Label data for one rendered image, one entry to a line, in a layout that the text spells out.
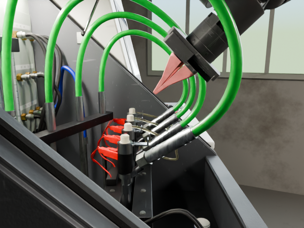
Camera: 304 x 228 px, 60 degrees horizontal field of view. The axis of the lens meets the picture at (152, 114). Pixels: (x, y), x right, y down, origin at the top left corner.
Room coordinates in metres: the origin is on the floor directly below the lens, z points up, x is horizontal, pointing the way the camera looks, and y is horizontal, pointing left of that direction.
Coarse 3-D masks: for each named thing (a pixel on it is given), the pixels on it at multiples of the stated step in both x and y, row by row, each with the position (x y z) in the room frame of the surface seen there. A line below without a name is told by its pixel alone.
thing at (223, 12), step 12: (12, 0) 0.43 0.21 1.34; (216, 0) 0.31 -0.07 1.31; (12, 12) 0.44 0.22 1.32; (216, 12) 0.32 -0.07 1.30; (228, 12) 0.31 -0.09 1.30; (12, 24) 0.44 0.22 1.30; (228, 24) 0.31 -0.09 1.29; (228, 36) 0.31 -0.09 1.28; (240, 48) 0.31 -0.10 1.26; (240, 60) 0.30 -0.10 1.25; (240, 72) 0.30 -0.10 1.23; (228, 84) 0.31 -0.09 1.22; (12, 96) 0.45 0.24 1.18; (228, 96) 0.31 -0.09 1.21; (12, 108) 0.45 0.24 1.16; (216, 108) 0.31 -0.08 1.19; (228, 108) 0.31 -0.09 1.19; (204, 120) 0.32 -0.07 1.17; (216, 120) 0.31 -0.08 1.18
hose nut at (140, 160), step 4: (144, 152) 0.35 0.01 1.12; (136, 156) 0.36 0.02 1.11; (140, 156) 0.35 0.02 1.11; (144, 156) 0.35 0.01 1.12; (136, 160) 0.35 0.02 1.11; (140, 160) 0.35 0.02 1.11; (144, 160) 0.34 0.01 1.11; (140, 164) 0.35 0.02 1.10; (144, 164) 0.34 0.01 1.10; (148, 164) 0.35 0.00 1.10
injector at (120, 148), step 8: (120, 144) 0.44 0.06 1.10; (128, 144) 0.44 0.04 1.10; (120, 152) 0.44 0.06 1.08; (128, 152) 0.44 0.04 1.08; (120, 160) 0.44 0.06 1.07; (128, 160) 0.44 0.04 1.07; (120, 168) 0.44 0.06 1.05; (128, 168) 0.44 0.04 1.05; (136, 168) 0.45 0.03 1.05; (144, 168) 0.45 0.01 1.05; (120, 176) 0.45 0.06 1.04; (128, 176) 0.44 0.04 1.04; (120, 184) 0.45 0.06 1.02; (128, 184) 0.45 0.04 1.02; (128, 192) 0.45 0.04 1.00; (128, 200) 0.45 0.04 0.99; (128, 208) 0.45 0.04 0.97
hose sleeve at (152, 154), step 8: (176, 136) 0.33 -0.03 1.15; (184, 136) 0.32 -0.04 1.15; (192, 136) 0.32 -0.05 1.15; (160, 144) 0.34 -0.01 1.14; (168, 144) 0.33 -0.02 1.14; (176, 144) 0.33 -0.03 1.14; (184, 144) 0.33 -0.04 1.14; (152, 152) 0.34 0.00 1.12; (160, 152) 0.34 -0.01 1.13; (168, 152) 0.34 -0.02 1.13; (152, 160) 0.34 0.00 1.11
